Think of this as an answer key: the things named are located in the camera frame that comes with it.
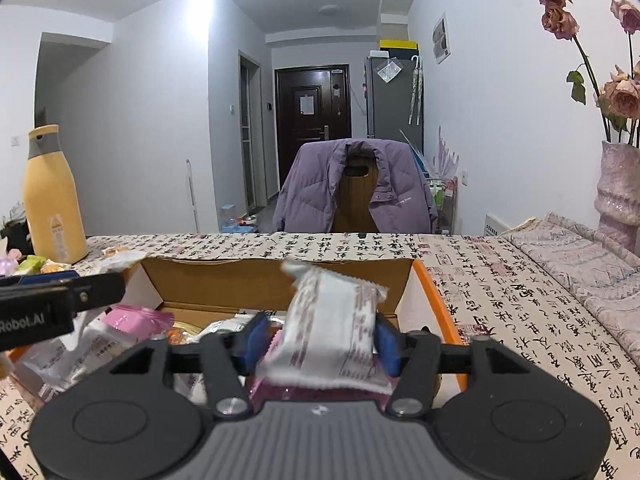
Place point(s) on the grey refrigerator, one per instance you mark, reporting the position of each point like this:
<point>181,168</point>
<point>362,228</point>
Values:
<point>392,110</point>

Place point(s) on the folded patterned blanket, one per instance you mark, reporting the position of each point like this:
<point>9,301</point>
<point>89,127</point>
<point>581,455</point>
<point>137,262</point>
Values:
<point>575,260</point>

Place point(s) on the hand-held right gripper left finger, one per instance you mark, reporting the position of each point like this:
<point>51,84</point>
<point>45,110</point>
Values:
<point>255,340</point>

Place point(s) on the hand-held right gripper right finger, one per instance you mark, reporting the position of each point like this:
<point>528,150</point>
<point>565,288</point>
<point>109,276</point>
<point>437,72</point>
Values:
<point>387,345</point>

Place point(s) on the orange snack packet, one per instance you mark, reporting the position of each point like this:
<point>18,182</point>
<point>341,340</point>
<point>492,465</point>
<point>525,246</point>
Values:
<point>56,268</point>

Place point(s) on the white storage cart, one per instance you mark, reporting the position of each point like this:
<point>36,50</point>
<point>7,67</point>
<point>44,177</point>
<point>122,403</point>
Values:
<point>442,200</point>

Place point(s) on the yellow box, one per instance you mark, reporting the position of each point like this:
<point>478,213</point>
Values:
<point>399,47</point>

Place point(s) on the pink flower bouquet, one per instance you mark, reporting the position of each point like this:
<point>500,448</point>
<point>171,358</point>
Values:
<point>620,95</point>

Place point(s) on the dark brown door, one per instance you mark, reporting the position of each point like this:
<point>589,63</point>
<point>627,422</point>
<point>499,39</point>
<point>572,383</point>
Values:
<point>310,160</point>

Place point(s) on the green white snack packet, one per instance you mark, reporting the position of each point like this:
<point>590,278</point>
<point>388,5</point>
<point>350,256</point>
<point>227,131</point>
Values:
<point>30,262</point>

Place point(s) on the purple jacket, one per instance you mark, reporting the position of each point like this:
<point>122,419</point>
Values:
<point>310,195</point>

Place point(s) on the pink snack packet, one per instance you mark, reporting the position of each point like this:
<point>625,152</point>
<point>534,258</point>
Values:
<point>320,396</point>
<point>140,321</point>

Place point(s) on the orange cardboard box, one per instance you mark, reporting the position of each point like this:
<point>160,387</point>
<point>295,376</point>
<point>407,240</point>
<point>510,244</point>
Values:
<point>225,285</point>

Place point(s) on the pile of white packets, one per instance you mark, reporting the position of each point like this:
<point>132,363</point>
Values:
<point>55,355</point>

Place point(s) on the hanging umbrella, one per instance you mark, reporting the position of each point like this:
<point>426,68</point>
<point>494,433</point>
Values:
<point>416,90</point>

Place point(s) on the white door notice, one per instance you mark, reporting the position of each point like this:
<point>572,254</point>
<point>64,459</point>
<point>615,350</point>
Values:
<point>306,104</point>

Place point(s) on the tissue pack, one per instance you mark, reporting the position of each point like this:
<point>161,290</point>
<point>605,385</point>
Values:
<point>7,262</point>

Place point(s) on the interior door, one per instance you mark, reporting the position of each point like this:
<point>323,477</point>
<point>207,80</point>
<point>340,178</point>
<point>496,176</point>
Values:
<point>250,135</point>

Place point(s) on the pink vase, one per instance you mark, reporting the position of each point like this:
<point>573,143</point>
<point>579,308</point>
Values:
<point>620,200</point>

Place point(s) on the clear container blue lid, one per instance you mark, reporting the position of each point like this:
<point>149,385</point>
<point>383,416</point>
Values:
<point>228,217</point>

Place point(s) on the wall poster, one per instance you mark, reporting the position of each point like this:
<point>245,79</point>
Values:
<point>442,37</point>

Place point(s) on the purple feather decoration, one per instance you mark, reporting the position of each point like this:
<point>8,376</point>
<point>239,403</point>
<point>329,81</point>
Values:
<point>446,155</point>

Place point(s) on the dark object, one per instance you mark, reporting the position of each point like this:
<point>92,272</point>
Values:
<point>15,235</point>

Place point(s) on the yellow bottle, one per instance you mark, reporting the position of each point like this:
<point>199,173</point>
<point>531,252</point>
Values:
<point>52,200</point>

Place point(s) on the wooden chair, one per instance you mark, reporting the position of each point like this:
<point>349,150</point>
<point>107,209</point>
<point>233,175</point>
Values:
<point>355,200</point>

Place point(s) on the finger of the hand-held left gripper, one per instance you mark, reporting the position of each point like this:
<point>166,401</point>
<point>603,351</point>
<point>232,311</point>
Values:
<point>95,287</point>
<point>50,276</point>

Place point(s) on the clear plastic bag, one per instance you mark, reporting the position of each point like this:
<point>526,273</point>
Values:
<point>390,71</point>

